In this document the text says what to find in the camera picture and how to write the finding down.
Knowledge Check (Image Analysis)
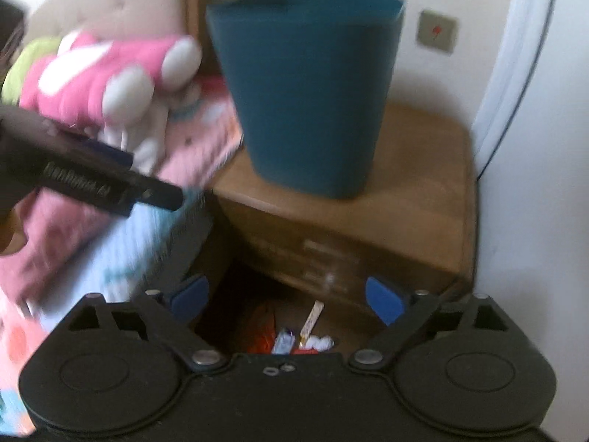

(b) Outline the pink fleece blanket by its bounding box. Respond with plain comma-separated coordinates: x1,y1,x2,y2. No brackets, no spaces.
0,189,118,307

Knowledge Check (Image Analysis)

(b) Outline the lower nightstand drawer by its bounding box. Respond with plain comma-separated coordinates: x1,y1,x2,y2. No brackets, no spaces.
258,258,442,314

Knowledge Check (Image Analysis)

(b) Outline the person's left hand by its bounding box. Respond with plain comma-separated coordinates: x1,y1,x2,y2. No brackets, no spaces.
0,205,29,257

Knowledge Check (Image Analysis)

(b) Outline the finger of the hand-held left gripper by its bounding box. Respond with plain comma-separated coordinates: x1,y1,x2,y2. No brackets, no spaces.
60,128,135,169
131,176,185,211

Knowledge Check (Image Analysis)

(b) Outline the wooden headboard frame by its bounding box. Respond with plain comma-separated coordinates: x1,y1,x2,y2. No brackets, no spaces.
183,0,265,79

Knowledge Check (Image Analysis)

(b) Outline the pink plush toy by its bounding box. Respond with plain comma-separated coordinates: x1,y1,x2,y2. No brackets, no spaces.
21,32,203,172

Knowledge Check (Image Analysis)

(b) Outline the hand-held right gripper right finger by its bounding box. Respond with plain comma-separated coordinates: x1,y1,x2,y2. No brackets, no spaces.
347,276,511,373

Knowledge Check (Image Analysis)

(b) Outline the wall socket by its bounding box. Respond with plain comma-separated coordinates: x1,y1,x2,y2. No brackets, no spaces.
416,9,460,55

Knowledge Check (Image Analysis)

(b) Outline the yellow stick wrapper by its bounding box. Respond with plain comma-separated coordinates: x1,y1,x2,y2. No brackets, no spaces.
297,301,325,347

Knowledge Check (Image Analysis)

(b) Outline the teal plastic trash bin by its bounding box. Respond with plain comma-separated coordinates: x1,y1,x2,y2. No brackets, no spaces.
205,0,406,200

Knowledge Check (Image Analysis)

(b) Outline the blue white wrapper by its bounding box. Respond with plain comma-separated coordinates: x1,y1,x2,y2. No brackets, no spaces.
271,329,296,355

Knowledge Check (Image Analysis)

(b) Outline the beige upholstered headboard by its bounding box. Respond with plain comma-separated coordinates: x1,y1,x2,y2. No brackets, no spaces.
23,0,190,56

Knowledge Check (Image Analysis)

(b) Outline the green plush toy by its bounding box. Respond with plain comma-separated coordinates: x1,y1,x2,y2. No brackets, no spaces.
2,39,63,104

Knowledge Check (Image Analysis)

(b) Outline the nightstand drawer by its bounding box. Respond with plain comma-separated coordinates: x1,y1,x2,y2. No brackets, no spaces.
218,200,461,277
258,258,442,314

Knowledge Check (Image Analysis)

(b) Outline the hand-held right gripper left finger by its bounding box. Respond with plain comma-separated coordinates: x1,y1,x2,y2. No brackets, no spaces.
68,274,229,373

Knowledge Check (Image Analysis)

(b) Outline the white paper ball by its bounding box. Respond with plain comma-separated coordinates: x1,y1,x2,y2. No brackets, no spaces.
306,335,338,353

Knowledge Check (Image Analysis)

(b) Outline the wooden nightstand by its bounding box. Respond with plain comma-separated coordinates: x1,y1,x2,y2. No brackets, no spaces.
212,101,479,334

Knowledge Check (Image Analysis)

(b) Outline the upper nightstand drawer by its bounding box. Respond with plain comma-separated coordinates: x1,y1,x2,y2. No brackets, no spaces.
218,200,461,277

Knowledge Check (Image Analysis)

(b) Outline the red orange snack packet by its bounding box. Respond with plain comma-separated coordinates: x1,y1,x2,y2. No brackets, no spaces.
243,304,282,355

